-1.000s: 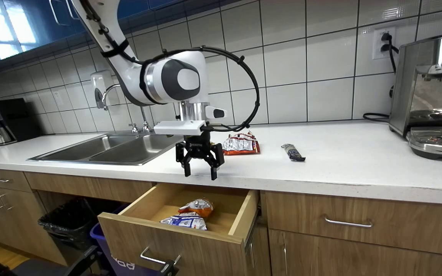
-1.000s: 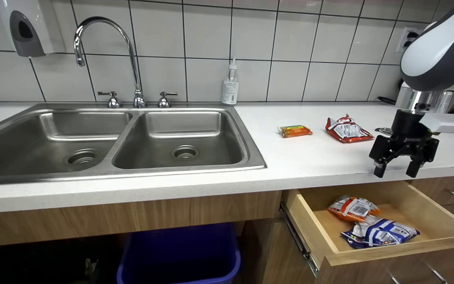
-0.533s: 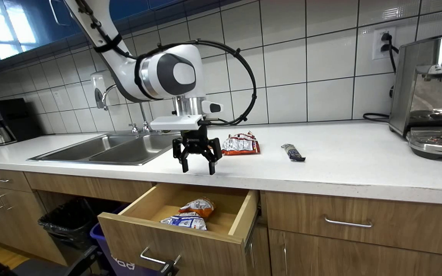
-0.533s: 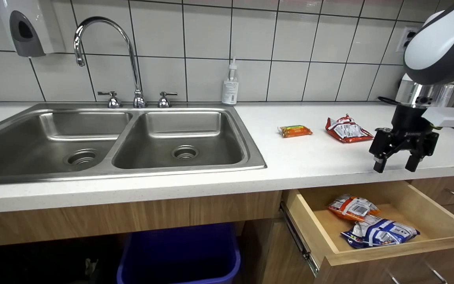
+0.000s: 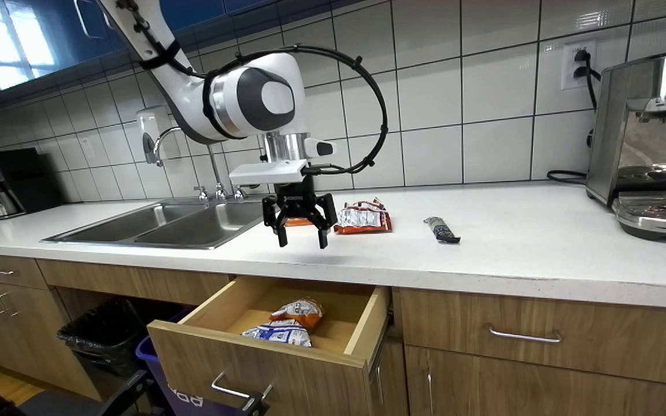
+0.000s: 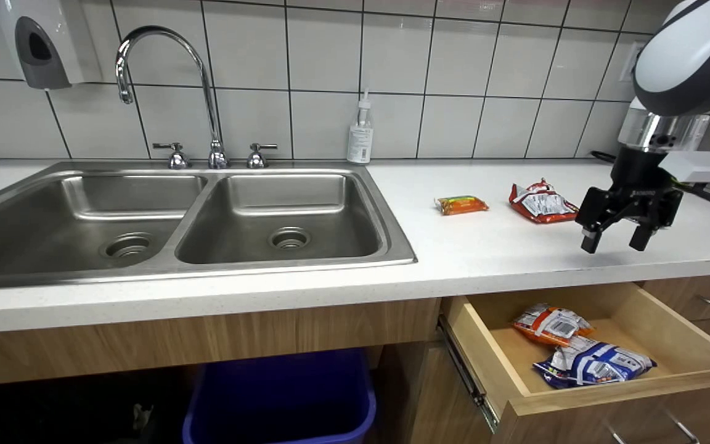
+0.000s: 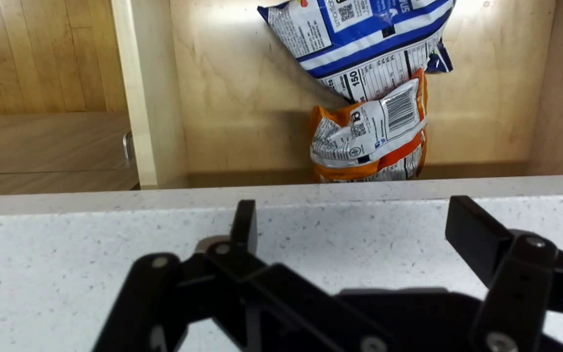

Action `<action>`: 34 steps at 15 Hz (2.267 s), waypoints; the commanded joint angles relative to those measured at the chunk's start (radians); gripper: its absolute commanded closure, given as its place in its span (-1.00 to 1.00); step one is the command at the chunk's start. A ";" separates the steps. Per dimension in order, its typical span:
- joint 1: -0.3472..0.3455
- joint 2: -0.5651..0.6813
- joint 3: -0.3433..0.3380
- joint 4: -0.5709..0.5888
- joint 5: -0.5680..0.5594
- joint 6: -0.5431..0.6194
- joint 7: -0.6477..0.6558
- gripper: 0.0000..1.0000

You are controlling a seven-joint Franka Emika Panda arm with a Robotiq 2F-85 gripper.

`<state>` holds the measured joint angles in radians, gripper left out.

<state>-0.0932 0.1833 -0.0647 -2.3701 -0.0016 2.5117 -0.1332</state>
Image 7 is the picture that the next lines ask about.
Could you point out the orange and white snack bag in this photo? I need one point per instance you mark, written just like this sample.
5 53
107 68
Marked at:
374 137

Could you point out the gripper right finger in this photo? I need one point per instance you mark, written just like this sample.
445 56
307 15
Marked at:
516 283

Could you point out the blue and white snack bag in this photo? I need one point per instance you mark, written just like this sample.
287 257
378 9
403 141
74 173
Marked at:
359 44

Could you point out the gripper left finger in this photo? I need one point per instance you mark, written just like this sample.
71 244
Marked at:
242 288

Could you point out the light wood drawer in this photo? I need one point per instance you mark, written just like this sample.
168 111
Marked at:
242 98

